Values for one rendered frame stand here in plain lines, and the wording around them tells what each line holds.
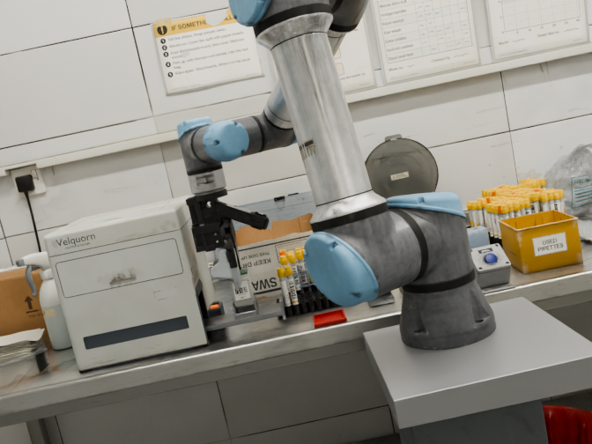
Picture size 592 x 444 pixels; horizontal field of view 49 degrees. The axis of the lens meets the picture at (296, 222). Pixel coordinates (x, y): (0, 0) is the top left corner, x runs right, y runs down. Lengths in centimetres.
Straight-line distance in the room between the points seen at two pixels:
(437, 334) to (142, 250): 64
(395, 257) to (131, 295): 65
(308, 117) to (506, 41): 123
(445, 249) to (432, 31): 112
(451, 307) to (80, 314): 77
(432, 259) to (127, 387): 72
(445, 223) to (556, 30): 123
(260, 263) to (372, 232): 77
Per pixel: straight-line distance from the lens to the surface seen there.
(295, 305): 144
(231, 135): 122
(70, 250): 139
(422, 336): 102
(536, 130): 210
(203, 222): 135
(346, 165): 91
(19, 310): 183
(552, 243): 148
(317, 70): 92
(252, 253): 163
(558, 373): 93
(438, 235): 97
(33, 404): 147
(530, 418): 106
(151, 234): 134
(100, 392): 142
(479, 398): 91
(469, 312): 101
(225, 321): 139
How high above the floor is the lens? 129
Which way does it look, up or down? 9 degrees down
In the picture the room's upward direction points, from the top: 12 degrees counter-clockwise
